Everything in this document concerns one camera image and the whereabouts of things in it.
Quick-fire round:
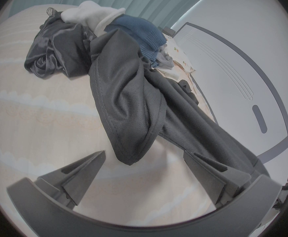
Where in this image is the white printed pillow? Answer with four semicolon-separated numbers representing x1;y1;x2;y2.
162;29;196;72

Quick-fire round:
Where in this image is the black satin garment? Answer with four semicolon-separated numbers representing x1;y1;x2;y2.
24;8;97;79

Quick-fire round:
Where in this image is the grey garment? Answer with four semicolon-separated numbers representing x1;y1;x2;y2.
156;46;175;70

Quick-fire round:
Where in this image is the bed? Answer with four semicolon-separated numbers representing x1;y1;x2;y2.
0;4;288;229

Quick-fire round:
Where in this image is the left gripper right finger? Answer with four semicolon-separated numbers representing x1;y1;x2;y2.
183;152;253;204

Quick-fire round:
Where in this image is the blue knitted garment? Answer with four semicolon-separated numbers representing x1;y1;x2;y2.
106;15;166;67

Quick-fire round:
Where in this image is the white garment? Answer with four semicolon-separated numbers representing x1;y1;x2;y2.
61;0;126;36

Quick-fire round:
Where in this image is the cream garment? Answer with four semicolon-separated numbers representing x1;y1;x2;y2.
156;67;184;81

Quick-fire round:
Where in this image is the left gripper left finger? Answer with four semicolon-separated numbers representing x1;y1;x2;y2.
37;151;106;209

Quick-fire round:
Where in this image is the black T-shirt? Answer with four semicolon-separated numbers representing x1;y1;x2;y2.
88;30;260;167

